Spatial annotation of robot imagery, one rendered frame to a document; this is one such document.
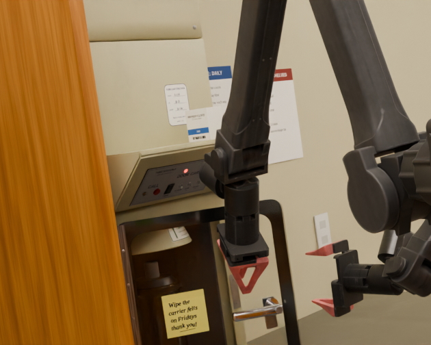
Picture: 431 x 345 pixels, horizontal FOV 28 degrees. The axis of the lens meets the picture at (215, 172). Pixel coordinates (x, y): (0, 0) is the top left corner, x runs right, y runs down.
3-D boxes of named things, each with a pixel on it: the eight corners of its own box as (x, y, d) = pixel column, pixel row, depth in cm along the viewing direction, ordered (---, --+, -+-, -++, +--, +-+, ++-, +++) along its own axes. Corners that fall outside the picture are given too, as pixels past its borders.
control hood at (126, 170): (102, 213, 149) (94, 157, 149) (225, 187, 173) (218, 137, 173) (147, 211, 142) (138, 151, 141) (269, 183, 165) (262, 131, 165)
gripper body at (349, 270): (349, 248, 170) (381, 249, 165) (356, 299, 171) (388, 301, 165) (330, 255, 165) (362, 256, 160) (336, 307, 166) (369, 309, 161)
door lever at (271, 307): (228, 320, 154) (226, 305, 154) (279, 310, 156) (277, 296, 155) (234, 326, 149) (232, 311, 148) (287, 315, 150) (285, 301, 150)
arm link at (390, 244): (399, 272, 151) (434, 291, 154) (414, 214, 156) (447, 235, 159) (356, 278, 161) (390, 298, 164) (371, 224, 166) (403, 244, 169)
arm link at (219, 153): (219, 154, 132) (268, 142, 135) (187, 127, 141) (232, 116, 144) (221, 221, 137) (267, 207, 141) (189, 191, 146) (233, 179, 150)
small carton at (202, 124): (189, 142, 161) (184, 111, 161) (204, 139, 165) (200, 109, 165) (210, 139, 158) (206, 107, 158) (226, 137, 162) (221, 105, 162)
